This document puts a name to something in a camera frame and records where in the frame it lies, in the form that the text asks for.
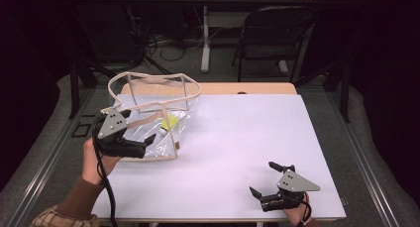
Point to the white desk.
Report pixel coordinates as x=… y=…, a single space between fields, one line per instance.
x=205 y=38

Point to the black folding chair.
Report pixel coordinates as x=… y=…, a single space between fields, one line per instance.
x=274 y=32

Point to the white board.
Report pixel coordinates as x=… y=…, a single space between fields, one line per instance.
x=214 y=167

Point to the person's right hand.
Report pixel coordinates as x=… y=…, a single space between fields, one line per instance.
x=298 y=213

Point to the metal floor rail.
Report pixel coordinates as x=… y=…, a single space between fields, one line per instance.
x=361 y=161
x=43 y=161

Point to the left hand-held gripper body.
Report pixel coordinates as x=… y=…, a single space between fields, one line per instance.
x=112 y=124

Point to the person's left hand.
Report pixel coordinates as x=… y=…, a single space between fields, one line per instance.
x=92 y=164

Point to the clear bag with beige trim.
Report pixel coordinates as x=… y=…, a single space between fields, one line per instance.
x=165 y=146

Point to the black metal stand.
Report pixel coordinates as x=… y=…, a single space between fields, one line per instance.
x=74 y=88
x=345 y=94

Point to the yellow shuttlecock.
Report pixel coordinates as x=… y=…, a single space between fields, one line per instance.
x=169 y=124

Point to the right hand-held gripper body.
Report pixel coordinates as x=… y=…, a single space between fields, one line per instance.
x=292 y=184

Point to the wooden table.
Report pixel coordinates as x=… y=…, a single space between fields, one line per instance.
x=251 y=88

